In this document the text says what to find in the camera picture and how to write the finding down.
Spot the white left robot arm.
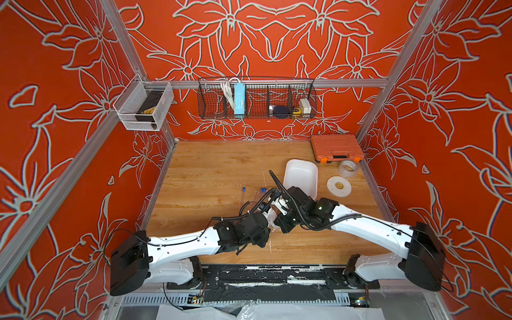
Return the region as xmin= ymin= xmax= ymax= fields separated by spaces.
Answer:
xmin=109 ymin=212 xmax=270 ymax=296

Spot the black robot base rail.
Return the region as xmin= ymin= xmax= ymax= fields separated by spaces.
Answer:
xmin=165 ymin=264 xmax=380 ymax=303

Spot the black yellow item in box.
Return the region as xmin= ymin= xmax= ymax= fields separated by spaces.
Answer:
xmin=135 ymin=91 xmax=163 ymax=123

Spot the clear acrylic wall box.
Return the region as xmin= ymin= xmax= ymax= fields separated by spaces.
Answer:
xmin=113 ymin=75 xmax=174 ymax=131

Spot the orange tool case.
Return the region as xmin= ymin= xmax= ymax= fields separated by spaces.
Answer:
xmin=310 ymin=134 xmax=365 ymax=163

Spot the white flat tape disc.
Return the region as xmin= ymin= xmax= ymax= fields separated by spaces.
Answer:
xmin=327 ymin=176 xmax=352 ymax=197

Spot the dark round object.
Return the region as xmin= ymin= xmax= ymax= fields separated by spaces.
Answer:
xmin=272 ymin=105 xmax=290 ymax=119

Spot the white small box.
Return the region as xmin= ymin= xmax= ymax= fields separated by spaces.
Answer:
xmin=299 ymin=99 xmax=312 ymax=117

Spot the white plastic tray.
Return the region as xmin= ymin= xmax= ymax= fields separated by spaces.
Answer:
xmin=283 ymin=159 xmax=318 ymax=199

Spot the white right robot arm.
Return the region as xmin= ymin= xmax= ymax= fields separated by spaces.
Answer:
xmin=272 ymin=187 xmax=446 ymax=292

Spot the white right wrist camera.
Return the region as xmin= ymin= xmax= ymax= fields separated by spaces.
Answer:
xmin=271 ymin=197 xmax=289 ymax=215

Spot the black wire basket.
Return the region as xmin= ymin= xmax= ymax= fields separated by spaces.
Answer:
xmin=197 ymin=77 xmax=317 ymax=120

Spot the white wipe tissue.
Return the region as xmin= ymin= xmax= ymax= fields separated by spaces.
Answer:
xmin=265 ymin=208 xmax=281 ymax=232

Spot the light blue box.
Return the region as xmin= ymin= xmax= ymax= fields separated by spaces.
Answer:
xmin=233 ymin=82 xmax=245 ymax=117

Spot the white cable bundle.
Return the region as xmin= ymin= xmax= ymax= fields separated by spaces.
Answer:
xmin=219 ymin=79 xmax=237 ymax=111

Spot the clear tape roll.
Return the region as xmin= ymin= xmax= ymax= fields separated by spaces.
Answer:
xmin=338 ymin=159 xmax=358 ymax=179

